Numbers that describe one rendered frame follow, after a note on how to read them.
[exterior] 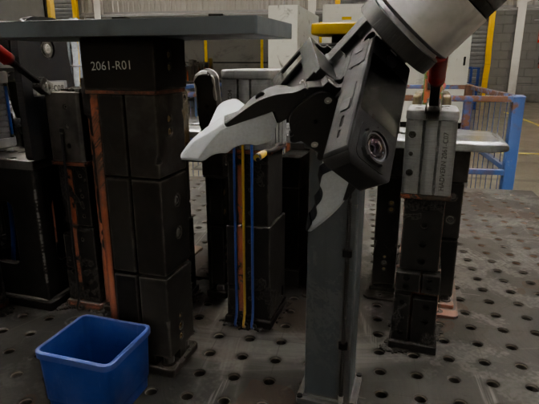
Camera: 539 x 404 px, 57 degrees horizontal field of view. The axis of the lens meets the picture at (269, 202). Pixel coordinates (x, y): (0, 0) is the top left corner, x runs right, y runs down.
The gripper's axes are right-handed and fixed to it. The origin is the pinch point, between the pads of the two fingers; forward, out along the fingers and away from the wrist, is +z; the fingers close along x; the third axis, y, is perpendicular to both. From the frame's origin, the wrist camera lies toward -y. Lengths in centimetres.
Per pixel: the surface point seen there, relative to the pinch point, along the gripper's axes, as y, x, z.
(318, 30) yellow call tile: 15.1, 0.1, -12.9
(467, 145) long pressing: 25.5, -34.2, -11.6
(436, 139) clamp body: 18.5, -23.8, -11.1
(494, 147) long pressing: 24.4, -36.8, -14.2
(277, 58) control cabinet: 767, -273, 228
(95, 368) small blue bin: -3.7, 0.7, 27.6
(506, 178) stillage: 161, -191, 15
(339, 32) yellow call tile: 14.3, -1.4, -14.3
